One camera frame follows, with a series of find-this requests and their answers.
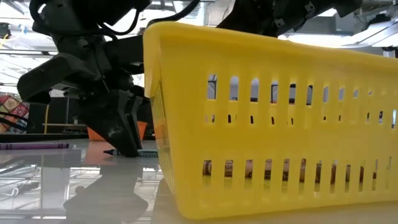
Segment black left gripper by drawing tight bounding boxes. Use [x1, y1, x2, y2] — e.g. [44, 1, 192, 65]
[17, 32, 149, 158]

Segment orange plastic basket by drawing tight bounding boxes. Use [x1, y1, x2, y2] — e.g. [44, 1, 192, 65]
[86, 120, 149, 142]

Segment purple crayon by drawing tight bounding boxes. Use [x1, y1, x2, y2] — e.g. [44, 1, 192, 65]
[0, 142, 70, 151]

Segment yellow plastic basket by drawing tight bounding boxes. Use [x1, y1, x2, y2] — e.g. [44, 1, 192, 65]
[142, 21, 398, 220]

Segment black partition panel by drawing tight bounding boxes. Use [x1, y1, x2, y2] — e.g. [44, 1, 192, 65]
[29, 99, 81, 134]

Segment colourful patterned quilt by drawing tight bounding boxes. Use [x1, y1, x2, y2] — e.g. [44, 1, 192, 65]
[0, 95, 30, 134]

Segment yellow cable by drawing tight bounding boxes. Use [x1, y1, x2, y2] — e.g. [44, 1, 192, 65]
[44, 104, 50, 134]

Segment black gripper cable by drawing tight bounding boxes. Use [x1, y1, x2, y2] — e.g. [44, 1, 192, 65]
[99, 0, 201, 37]

